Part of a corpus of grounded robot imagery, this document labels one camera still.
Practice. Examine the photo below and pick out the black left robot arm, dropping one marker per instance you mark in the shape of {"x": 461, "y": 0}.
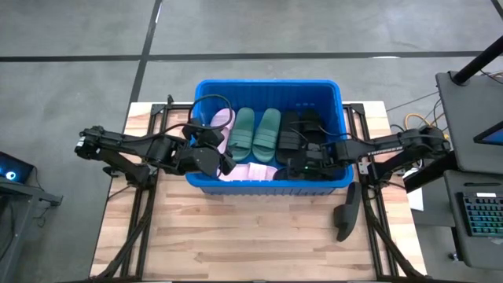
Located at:
{"x": 129, "y": 143}

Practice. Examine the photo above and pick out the tablet with blue screen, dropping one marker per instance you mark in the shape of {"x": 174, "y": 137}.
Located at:
{"x": 496, "y": 137}

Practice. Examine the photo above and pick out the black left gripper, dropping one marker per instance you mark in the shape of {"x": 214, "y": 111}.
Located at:
{"x": 200, "y": 161}

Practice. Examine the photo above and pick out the black aluminium rig frame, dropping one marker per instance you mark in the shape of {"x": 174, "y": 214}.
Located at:
{"x": 355, "y": 107}

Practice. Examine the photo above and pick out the black desk beam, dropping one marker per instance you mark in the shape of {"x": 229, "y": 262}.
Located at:
{"x": 428, "y": 177}

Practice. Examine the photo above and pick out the blue plastic bin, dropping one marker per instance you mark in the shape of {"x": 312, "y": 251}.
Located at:
{"x": 271, "y": 188}

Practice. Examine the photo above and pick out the black pole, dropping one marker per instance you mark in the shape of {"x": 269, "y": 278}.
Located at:
{"x": 477, "y": 61}

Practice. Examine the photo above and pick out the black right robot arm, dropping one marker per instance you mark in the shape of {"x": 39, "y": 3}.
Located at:
{"x": 377, "y": 147}

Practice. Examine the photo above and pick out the grey metal stand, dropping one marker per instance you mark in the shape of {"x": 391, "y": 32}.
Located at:
{"x": 31, "y": 191}

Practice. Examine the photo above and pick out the pink rubber slide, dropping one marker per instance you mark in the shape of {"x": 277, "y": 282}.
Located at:
{"x": 255, "y": 171}
{"x": 222, "y": 122}

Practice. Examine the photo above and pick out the green rubber slide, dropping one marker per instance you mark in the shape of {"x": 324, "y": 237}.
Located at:
{"x": 241, "y": 133}
{"x": 267, "y": 133}

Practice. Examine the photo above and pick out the black rubber slide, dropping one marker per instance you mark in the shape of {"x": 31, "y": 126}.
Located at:
{"x": 347, "y": 212}
{"x": 288, "y": 133}
{"x": 312, "y": 126}
{"x": 281, "y": 175}

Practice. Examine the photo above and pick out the black device with blue light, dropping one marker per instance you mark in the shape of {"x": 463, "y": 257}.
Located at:
{"x": 19, "y": 167}

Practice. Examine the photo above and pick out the white paper sheet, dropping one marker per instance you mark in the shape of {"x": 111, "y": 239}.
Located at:
{"x": 417, "y": 198}

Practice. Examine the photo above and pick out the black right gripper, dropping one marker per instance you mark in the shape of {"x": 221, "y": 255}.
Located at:
{"x": 320, "y": 155}

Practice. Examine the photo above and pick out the grey desk panel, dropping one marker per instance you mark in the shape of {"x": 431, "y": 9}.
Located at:
{"x": 463, "y": 118}

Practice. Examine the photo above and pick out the grey keyboard desk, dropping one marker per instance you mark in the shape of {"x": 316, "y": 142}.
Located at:
{"x": 460, "y": 255}

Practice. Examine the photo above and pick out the backlit computer keyboard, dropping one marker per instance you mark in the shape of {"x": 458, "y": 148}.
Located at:
{"x": 483, "y": 216}

